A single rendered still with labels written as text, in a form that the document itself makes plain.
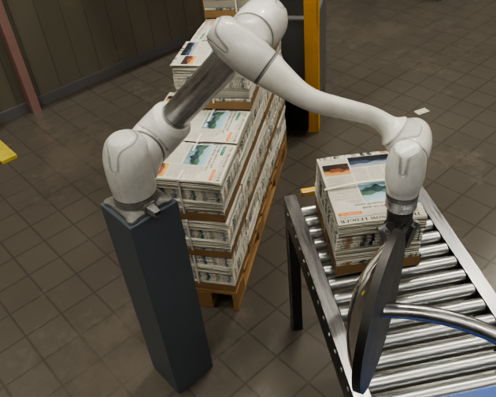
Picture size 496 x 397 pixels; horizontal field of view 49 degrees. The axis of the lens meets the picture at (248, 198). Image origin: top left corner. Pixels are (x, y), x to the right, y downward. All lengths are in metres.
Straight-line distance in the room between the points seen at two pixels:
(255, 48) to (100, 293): 1.99
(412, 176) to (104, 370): 1.82
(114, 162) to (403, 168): 0.89
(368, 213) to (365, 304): 1.30
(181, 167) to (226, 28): 1.06
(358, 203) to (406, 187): 0.33
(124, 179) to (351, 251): 0.78
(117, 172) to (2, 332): 1.55
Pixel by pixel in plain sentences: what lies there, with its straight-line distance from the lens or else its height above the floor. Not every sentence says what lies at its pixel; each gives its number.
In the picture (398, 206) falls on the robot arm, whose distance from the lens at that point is 1.58.
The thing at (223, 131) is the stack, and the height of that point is 0.83.
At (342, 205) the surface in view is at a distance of 1.81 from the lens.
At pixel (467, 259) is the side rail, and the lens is 2.02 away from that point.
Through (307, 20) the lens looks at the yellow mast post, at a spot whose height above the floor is 0.84.
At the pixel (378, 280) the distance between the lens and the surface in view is 0.51.
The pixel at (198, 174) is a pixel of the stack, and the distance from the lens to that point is 2.35.
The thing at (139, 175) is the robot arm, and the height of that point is 1.16.
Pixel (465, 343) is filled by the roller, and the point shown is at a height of 0.80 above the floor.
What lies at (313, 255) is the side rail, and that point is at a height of 0.80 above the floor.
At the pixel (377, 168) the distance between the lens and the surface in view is 1.99.
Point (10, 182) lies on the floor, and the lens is 4.21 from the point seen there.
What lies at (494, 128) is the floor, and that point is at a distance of 4.28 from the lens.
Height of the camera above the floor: 2.20
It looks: 39 degrees down
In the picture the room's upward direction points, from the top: 6 degrees counter-clockwise
